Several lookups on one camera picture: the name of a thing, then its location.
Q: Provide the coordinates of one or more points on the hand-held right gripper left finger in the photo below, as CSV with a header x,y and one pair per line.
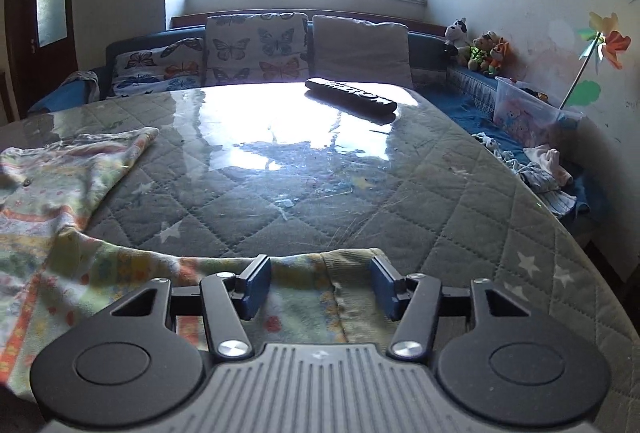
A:
x,y
256,287

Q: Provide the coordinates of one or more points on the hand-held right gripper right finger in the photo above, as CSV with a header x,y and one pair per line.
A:
x,y
384,288

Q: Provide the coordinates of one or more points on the pastel patterned baby garment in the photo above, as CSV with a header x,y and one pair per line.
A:
x,y
50,213

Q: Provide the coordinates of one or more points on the small spotted plush toy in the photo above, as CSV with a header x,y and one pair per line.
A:
x,y
487,143

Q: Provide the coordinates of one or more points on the striped cloth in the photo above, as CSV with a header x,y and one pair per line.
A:
x,y
557,203

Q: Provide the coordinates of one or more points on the black remote control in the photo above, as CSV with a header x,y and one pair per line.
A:
x,y
350,95

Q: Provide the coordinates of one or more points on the clear plastic storage box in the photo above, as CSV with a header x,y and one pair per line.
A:
x,y
530,110

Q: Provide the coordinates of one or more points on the plain beige cushion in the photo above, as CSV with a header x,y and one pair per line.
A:
x,y
360,50

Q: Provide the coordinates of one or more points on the butterfly print cushion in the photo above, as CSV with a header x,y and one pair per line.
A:
x,y
155,68
255,48

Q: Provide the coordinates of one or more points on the blue sofa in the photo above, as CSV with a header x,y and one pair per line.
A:
x,y
427,44

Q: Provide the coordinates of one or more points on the bear plush with yellow vest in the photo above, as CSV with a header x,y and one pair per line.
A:
x,y
480,53

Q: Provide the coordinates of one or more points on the orange plush toy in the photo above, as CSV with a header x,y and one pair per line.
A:
x,y
499,58

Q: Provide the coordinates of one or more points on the black and white cow plush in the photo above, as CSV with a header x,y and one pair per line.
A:
x,y
456,35

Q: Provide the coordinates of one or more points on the grey cloth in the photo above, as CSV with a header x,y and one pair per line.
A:
x,y
84,82

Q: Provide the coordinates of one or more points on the blue pillow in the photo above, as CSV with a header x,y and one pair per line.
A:
x,y
50,100

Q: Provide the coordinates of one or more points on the colourful toy pinwheel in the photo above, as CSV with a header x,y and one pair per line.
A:
x,y
607,40

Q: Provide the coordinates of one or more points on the dark wooden glass-panel door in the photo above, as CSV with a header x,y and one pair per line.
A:
x,y
20,38

